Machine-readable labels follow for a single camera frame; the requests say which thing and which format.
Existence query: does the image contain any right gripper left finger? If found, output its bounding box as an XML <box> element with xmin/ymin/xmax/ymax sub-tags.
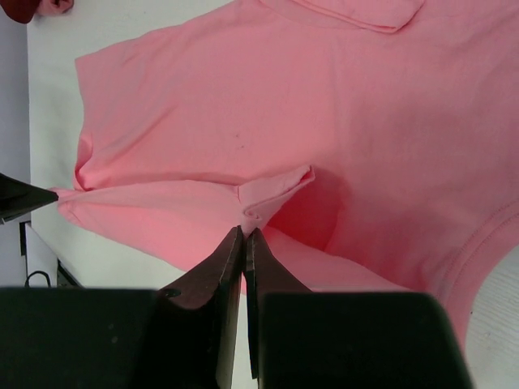
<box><xmin>1</xmin><ymin>227</ymin><xmax>243</xmax><ymax>388</ymax></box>

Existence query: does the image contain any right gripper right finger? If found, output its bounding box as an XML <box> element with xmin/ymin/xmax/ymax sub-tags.
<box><xmin>243</xmin><ymin>230</ymin><xmax>472</xmax><ymax>388</ymax></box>

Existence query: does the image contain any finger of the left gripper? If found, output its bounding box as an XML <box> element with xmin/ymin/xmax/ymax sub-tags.
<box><xmin>0</xmin><ymin>174</ymin><xmax>58</xmax><ymax>223</ymax></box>

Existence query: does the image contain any folded dark red t shirt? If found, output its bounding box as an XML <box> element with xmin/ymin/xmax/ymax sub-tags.
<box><xmin>0</xmin><ymin>0</ymin><xmax>41</xmax><ymax>24</ymax></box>

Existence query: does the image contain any pink t shirt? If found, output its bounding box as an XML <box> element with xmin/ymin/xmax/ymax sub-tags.
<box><xmin>58</xmin><ymin>1</ymin><xmax>518</xmax><ymax>339</ymax></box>

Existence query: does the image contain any folded salmon t shirt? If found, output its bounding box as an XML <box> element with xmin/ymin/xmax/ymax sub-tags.
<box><xmin>37</xmin><ymin>0</ymin><xmax>75</xmax><ymax>16</ymax></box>

